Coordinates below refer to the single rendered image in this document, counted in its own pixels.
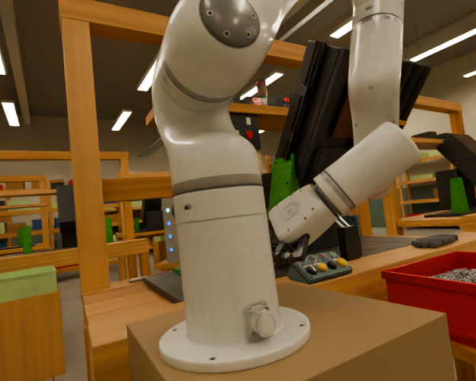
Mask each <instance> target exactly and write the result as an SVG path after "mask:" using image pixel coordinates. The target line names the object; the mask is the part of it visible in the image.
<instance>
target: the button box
mask: <svg viewBox="0 0 476 381"><path fill-rule="evenodd" d="M328 252H333V253H334V254H335V255H334V256H330V255H329V254H328ZM328 252H323V253H321V254H324V255H325V257H326V258H324V259H322V258H320V257H319V256H318V254H319V253H318V254H316V255H312V256H313V257H315V258H316V260H315V261H312V260H310V259H309V258H308V256H306V259H305V261H306V262H305V263H302V262H295V263H293V264H291V265H290V268H289V272H288V274H287V277H288V278H289V279H290V280H293V281H296V282H300V283H306V284H313V283H317V282H320V281H323V280H328V279H331V278H334V277H339V276H342V275H345V274H350V273H351V272H352V270H353V268H352V267H351V266H350V265H349V264H347V266H345V267H342V266H340V265H338V264H337V263H336V264H337V267H336V268H331V267H329V266H328V265H327V263H328V261H334V262H336V259H337V258H341V257H340V256H339V255H337V254H336V253H335V252H334V251H328ZM319 263H324V264H325V265H326V266H327V270H326V271H321V270H320V269H319V268H318V267H317V266H318V264H319ZM309 265H313V266H315V267H316V268H317V273H316V274H311V273H310V272H308V270H307V267H308V266H309Z"/></svg>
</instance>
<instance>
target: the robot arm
mask: <svg viewBox="0 0 476 381"><path fill-rule="evenodd" d="M296 1H297V0H180V1H179V2H178V3H177V5H176V6H175V9H174V10H173V12H172V15H171V17H170V19H169V21H168V25H167V27H166V30H165V34H164V37H163V40H162V44H161V47H160V50H159V54H158V57H157V60H156V65H155V67H154V71H153V81H152V102H153V112H154V116H155V120H156V124H157V128H158V130H159V134H160V136H161V139H162V142H163V144H164V146H165V149H166V153H167V155H168V162H169V168H170V174H171V182H172V196H173V203H174V211H175V224H176V230H177V237H178V251H179V259H180V266H181V279H182V287H183V294H184V308H185V316H186V320H185V321H182V322H180V323H179V324H177V325H175V326H173V327H172V328H171V329H169V330H168V331H167V332H165V334H164V335H163V336H162V337H161V339H160V341H159V354H160V357H161V358H162V360H163V361H164V362H165V363H167V364H168V365H170V366H172V367H174V368H177V369H179V370H185V371H188V372H195V373H227V372H235V371H240V370H248V369H252V368H256V367H260V366H264V365H267V364H270V363H273V362H275V361H278V360H281V359H283V358H285V357H287V356H289V355H291V354H293V353H294V352H296V351H298V350H299V349H300V348H301V347H302V346H303V345H304V344H305V343H306V342H307V341H308V339H309V338H310V336H311V325H310V322H309V320H308V318H307V317H306V316H305V315H304V314H302V313H301V312H299V311H296V310H294V309H291V308H285V307H280V306H279V301H278V295H277V285H276V278H275V273H274V269H276V268H277V267H279V266H280V265H281V264H284V265H286V264H287V263H289V264H293V263H295V262H300V261H304V260H305V259H306V255H307V250H308V245H310V244H311V243H313V242H314V241H315V240H316V239H317V238H318V237H319V236H320V235H321V234H323V233H324V232H325V231H326V230H327V229H328V228H329V227H330V226H331V225H332V224H333V223H334V222H335V221H336V220H337V218H338V217H339V214H338V213H339V212H340V213H341V214H342V215H343V216H345V215H347V214H348V213H349V212H351V211H352V210H353V209H355V208H356V207H358V206H359V205H360V204H361V203H363V202H364V201H365V200H367V199H368V200H379V199H381V198H383V197H385V196H387V195H388V194H389V193H390V192H391V190H392V188H393V186H394V183H395V178H396V177H398V176H399V175H401V174H402V173H403V172H405V171H406V170H407V169H408V168H410V167H411V166H413V165H414V164H416V163H417V162H418V161H420V159H421V154H420V151H419V149H418V147H417V146H416V144H415V142H414V141H413V140H412V138H411V137H410V136H409V135H408V134H407V133H406V132H405V131H404V130H403V129H401V128H400V127H399V119H400V75H401V64H402V50H403V15H404V0H350V1H351V3H352V5H353V14H352V24H351V44H350V55H349V68H348V97H349V103H350V108H351V118H352V126H353V136H354V146H353V147H352V148H351V149H350V150H349V151H348V152H347V153H345V154H344V155H343V156H341V157H340V158H339V159H337V160H336V161H335V162H334V163H333V164H332V165H330V166H329V167H327V168H326V169H325V170H324V171H322V172H321V173H320V174H319V175H318V176H316V177H315V178H314V181H315V182H316V183H317V184H315V185H313V184H308V185H306V186H304V187H303V188H301V189H299V190H297V191H296V192H295V193H293V194H291V195H290V196H288V197H287V198H286V199H284V200H283V201H281V202H280V203H276V204H275V205H274V207H273V208H272V209H271V210H270V211H269V213H268V214H267V212H266V206H265V200H264V189H263V184H262V177H261V167H260V163H259V159H258V154H257V151H256V149H255V148H254V146H253V145H252V144H251V143H250V142H249V141H248V140H247V139H245V138H244V137H242V136H240V135H239V134H238V132H237V131H236V129H235V128H234V127H233V123H232V122H231V119H230V112H229V106H230V101H231V100H232V99H233V98H234V96H235V95H236V94H237V93H238V92H239V91H240V90H241V88H242V87H243V86H244V85H245V84H246V83H247V82H248V81H249V80H250V79H251V78H252V77H253V75H254V74H255V73H256V71H257V70H258V68H259V67H260V66H261V64H262V62H263V61H264V59H265V57H266V56H267V53H268V52H269V50H270V47H271V45H272V43H273V41H274V39H275V36H276V34H277V31H278V29H279V27H280V24H281V22H282V20H283V18H284V17H285V16H286V15H287V13H288V12H289V10H290V9H291V8H292V6H293V5H294V4H295V3H296ZM271 230H274V232H275V234H276V236H277V238H278V239H279V240H280V243H279V245H278V246H277V248H276V250H275V251H274V252H272V250H271V244H270V234H271V233H272V231H271ZM284 248H286V249H287V250H286V252H283V250H284Z"/></svg>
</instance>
